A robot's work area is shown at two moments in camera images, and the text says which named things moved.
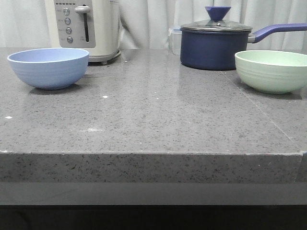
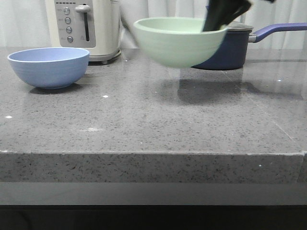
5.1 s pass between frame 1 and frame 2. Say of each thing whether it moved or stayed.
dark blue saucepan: stayed
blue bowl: stayed
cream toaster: stayed
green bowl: moved
